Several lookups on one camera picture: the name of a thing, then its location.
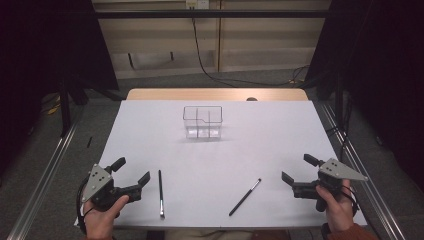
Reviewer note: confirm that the wooden table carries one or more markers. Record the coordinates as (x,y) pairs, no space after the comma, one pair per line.
(200,94)

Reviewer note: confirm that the clear plastic organizer box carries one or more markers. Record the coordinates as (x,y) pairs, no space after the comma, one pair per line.
(202,132)

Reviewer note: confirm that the person's left hand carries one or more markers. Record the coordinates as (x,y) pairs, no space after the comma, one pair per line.
(100,223)

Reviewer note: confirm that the black metal stand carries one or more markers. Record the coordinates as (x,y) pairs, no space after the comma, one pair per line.
(339,100)
(65,110)

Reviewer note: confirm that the white table mat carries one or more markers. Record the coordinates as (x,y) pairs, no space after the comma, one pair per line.
(233,160)

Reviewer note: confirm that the black pen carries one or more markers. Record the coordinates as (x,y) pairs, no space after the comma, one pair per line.
(160,193)
(245,197)

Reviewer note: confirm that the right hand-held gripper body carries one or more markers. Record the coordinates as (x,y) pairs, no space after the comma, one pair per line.
(336,170)

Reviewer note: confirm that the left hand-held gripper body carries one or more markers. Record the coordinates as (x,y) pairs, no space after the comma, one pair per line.
(100,181)

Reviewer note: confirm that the black horizontal bar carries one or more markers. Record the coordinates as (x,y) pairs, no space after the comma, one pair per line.
(200,14)

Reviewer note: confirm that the black curtain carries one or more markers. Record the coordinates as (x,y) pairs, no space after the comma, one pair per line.
(40,50)
(383,66)

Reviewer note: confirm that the person's right hand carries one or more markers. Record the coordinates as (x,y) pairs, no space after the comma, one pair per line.
(340,211)

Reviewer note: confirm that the aluminium floor rail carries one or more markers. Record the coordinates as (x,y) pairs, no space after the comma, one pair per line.
(38,200)
(378,203)

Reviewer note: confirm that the small black floor piece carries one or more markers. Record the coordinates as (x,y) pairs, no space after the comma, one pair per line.
(89,142)

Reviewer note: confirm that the dark table grommet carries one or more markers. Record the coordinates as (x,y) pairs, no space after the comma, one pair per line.
(251,99)

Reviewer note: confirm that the white wall outlet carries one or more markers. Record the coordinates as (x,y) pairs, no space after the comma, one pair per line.
(196,3)

